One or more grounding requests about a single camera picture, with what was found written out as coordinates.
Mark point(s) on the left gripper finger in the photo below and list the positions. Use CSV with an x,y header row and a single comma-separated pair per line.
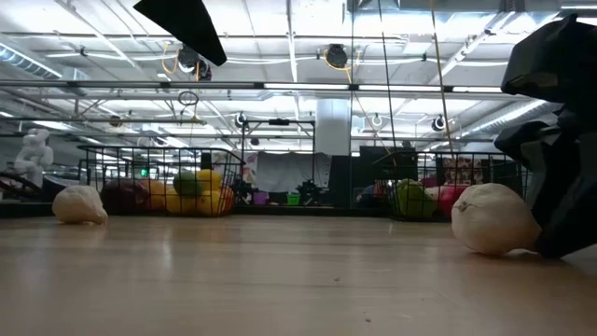
x,y
163,18
196,28

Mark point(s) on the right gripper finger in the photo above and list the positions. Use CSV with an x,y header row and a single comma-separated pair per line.
x,y
573,210
531,140

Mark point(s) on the red bell pepper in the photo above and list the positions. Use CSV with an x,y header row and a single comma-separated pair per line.
x,y
450,205

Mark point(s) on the green lime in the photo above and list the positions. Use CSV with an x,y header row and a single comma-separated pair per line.
x,y
188,183

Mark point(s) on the dark red apple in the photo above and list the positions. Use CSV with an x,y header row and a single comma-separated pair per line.
x,y
123,198

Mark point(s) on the floral patterned cloth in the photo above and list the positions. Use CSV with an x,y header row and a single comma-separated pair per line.
x,y
466,170

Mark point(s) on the purple cup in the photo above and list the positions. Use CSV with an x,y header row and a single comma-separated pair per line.
x,y
261,198

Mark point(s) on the white robot figure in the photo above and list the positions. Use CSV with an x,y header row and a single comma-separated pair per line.
x,y
35,154

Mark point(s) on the black equipment cabinet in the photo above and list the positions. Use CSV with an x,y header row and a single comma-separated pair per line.
x,y
340,182

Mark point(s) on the green cup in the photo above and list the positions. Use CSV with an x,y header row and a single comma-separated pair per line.
x,y
293,200

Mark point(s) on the black metal stand frame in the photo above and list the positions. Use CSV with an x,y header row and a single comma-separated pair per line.
x,y
280,121

